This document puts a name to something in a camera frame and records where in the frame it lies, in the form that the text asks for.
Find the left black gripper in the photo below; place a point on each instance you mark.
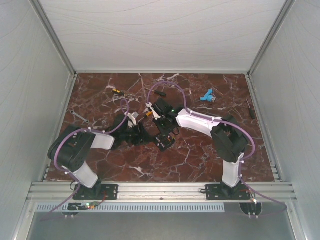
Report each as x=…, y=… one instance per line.
x=143, y=138

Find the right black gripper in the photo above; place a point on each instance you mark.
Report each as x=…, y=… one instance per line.
x=165, y=131

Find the black fuse box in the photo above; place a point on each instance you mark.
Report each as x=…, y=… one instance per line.
x=163, y=142

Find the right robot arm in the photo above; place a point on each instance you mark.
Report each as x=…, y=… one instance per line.
x=230, y=143

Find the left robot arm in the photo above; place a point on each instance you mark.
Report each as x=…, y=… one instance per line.
x=69, y=152

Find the blue plastic connector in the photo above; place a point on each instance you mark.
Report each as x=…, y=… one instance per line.
x=209, y=96

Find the yellow black screwdriver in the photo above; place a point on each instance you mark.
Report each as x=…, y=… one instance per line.
x=118, y=94

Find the silver wrench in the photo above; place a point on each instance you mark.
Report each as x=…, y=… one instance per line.
x=79, y=116

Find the thin black screwdriver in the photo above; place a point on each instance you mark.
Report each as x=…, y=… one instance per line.
x=251, y=111

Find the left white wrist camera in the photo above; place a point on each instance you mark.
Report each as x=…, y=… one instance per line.
x=132, y=118

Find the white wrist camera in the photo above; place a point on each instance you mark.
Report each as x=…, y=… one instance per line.
x=151, y=109
x=132, y=118

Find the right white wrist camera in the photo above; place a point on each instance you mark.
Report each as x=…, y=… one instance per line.
x=151, y=109

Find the black handled screwdriver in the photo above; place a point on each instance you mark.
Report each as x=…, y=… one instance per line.
x=160, y=93

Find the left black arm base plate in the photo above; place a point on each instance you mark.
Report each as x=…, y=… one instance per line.
x=110, y=191

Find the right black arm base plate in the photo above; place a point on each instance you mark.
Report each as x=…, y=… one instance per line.
x=215, y=192

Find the aluminium rail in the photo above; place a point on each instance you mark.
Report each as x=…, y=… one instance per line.
x=154, y=192

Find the slotted grey cable duct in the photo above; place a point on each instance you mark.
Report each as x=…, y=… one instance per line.
x=113, y=207

